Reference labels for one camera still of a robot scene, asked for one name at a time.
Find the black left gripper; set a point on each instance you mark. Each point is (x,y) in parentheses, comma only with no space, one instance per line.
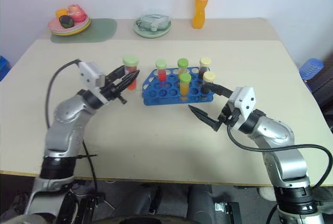
(114,92)

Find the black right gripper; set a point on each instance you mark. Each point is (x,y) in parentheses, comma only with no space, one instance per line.
(230,116)

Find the orange-red tube light green cap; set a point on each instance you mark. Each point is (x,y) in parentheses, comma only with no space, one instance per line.
(131,63)

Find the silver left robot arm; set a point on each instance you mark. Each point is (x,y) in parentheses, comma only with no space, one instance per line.
(65,120)

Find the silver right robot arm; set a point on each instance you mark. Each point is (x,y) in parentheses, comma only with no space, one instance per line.
(275,133)

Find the blue test tube rack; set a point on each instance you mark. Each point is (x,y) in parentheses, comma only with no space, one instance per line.
(156,94)

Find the dark tube yellow cap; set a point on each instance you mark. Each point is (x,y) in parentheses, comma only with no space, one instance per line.
(204,65)
(209,77)

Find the yellow tube green cap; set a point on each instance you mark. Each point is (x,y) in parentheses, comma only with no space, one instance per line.
(185,86)

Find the red tube pale green cap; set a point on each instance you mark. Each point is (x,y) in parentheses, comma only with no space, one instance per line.
(161,72)

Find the pale green plate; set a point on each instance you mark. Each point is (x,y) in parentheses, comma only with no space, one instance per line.
(145,33)

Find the green placemat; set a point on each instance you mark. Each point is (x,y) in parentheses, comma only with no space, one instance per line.
(104,30)

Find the grey-green folded cloth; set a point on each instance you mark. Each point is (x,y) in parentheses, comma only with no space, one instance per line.
(153,21)

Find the stack of pastel plates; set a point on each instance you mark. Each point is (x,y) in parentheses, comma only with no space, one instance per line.
(78,27)

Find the red toy apple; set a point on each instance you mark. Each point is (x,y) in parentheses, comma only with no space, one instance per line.
(76,13)

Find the dark green toy vegetable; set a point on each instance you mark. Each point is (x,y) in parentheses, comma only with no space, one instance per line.
(66,21)

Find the orange toy fruit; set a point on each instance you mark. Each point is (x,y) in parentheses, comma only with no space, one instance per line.
(61,12)

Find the orange soda bottle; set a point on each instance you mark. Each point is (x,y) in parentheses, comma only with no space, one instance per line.
(199,13)

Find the dark grey rounded robot leg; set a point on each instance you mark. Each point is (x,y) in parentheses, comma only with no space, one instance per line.
(200,203)
(143,198)

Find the white round object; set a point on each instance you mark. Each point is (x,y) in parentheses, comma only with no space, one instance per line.
(265,192)

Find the black box with metal latch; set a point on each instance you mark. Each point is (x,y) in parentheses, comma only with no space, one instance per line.
(227,212)

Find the black chair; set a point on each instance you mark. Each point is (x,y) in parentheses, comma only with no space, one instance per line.
(325,91)

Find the blue plastic crate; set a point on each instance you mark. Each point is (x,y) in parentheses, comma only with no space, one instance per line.
(4,68)

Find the black equipment box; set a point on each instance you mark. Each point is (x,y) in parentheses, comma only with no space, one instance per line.
(89,207)

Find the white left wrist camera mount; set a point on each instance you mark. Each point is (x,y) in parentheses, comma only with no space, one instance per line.
(89,74)

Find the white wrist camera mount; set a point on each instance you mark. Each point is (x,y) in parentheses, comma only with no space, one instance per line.
(244,99)
(89,74)

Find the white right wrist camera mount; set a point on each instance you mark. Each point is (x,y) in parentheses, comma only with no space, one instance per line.
(244,99)

